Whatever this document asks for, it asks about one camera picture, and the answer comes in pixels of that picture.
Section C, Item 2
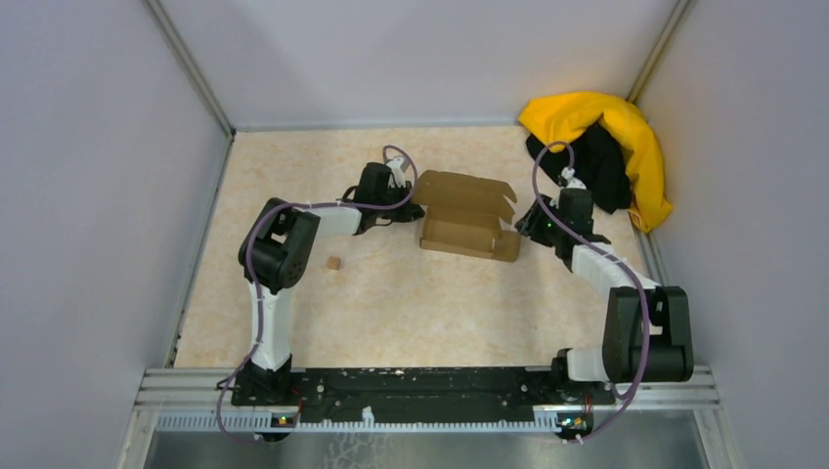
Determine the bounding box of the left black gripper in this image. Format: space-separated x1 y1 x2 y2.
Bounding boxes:
375 181 425 223

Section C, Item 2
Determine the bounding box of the brown cardboard box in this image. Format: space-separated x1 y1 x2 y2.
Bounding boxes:
412 170 521 263

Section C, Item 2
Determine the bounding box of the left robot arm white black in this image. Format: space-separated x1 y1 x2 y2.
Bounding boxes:
230 156 424 406

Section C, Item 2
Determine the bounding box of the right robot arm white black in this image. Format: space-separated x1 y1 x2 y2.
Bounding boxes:
515 189 694 403

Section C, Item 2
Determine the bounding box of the black cloth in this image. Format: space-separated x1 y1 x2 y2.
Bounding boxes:
525 121 633 214

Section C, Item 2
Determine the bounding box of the small brown cardboard scrap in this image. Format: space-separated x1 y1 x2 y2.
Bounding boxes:
326 256 342 271

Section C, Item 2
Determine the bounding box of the yellow cloth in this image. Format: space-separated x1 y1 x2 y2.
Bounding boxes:
518 91 673 233

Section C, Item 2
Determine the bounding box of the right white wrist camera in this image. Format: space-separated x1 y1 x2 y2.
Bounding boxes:
558 167 587 190

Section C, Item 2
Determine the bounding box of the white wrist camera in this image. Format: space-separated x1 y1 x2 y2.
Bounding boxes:
385 156 410 188
558 167 587 190

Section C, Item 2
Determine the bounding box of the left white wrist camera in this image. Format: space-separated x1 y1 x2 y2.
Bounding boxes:
385 156 410 188

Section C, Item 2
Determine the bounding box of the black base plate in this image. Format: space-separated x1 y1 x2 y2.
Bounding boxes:
283 366 614 424

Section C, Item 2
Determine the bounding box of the right corner aluminium post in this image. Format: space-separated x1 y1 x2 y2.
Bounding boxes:
627 0 697 105

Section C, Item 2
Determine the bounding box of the aluminium front rail frame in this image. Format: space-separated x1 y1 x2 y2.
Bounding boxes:
117 365 745 468

